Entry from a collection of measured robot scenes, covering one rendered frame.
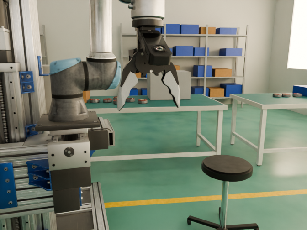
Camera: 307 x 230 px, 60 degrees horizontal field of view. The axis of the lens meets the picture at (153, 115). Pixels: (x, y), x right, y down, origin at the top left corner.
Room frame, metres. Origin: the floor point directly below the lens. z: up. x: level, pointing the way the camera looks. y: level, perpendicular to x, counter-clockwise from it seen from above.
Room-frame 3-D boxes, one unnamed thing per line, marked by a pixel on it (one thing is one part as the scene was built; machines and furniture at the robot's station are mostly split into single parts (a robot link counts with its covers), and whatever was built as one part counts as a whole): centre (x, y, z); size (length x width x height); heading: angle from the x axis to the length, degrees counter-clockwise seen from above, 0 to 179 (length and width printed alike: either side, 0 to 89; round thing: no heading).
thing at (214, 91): (6.80, -1.57, 0.39); 0.40 x 0.36 x 0.21; 6
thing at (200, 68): (6.75, -1.23, 0.92); 0.42 x 0.36 x 0.28; 7
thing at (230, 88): (6.85, -1.99, 0.43); 0.42 x 0.42 x 0.30; 7
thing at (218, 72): (6.82, -1.70, 0.87); 0.42 x 0.40 x 0.19; 96
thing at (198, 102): (3.16, 0.34, 0.38); 2.20 x 0.90 x 0.75; 97
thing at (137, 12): (0.63, 0.02, 1.37); 0.08 x 0.08 x 0.05
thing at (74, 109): (1.03, 0.34, 1.09); 0.15 x 0.15 x 0.10
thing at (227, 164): (1.71, -0.53, 0.28); 0.54 x 0.49 x 0.56; 7
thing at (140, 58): (0.63, 0.02, 1.29); 0.09 x 0.08 x 0.12; 16
